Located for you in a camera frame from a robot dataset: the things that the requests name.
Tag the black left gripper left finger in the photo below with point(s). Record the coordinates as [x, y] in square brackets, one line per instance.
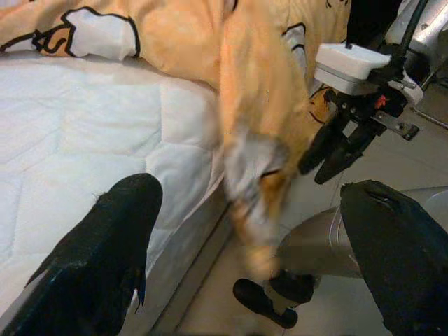
[98, 252]

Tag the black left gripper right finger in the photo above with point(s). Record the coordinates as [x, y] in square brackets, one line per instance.
[402, 259]

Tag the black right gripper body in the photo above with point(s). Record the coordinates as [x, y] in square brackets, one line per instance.
[364, 105]

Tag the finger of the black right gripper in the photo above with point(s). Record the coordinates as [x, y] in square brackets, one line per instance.
[344, 157]
[320, 150]

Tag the yellow cartoon egg blanket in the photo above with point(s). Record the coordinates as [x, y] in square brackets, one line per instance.
[210, 42]

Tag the silver black right robot leg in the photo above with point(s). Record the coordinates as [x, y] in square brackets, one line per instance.
[315, 238]

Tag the grey beige bed base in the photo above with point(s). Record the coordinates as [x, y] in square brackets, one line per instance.
[189, 273]

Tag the white quilted mattress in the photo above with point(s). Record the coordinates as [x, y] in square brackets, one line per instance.
[87, 122]

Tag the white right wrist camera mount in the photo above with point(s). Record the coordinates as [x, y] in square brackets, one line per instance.
[350, 66]

